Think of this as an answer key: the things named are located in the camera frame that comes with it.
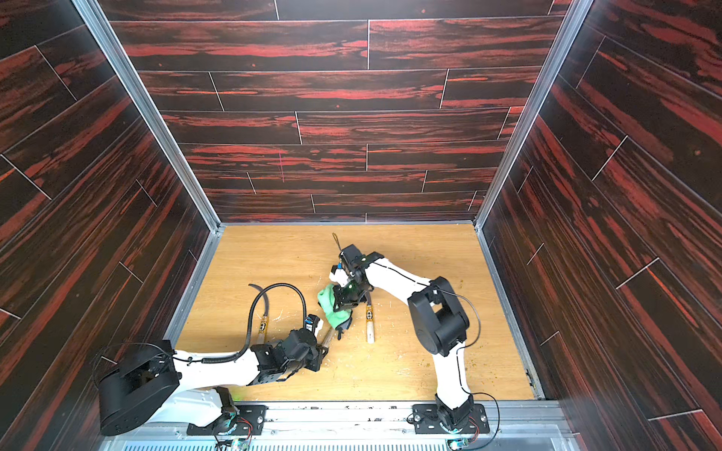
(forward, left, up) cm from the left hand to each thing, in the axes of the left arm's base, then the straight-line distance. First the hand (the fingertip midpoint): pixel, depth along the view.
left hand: (329, 354), depth 85 cm
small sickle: (+7, +22, +3) cm, 23 cm away
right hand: (+14, -3, +4) cm, 15 cm away
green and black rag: (+8, -4, +9) cm, 12 cm away
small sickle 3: (+7, -13, +2) cm, 15 cm away
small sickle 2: (+4, 0, +2) cm, 5 cm away
